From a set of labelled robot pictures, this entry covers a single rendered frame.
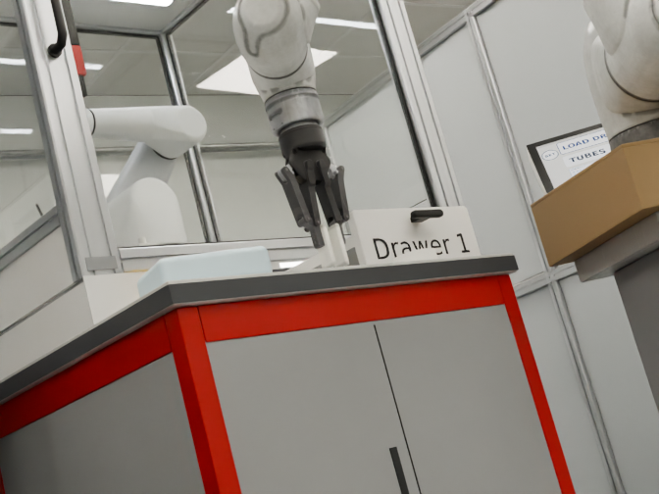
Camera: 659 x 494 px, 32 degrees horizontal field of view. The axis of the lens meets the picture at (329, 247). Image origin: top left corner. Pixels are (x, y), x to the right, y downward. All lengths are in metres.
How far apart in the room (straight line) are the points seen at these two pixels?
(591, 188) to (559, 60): 2.16
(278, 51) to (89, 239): 0.51
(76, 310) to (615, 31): 0.99
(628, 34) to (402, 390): 0.63
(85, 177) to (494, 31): 2.39
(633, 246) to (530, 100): 2.25
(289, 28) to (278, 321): 0.50
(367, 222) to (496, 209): 2.27
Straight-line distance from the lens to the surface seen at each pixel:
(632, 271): 1.92
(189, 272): 1.38
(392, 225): 1.96
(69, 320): 2.03
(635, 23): 1.72
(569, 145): 2.87
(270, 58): 1.75
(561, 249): 1.93
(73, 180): 2.04
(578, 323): 3.96
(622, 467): 3.94
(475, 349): 1.62
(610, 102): 1.92
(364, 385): 1.46
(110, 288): 1.99
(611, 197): 1.77
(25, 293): 2.17
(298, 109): 1.85
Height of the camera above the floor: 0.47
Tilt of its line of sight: 12 degrees up
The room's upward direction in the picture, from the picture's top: 15 degrees counter-clockwise
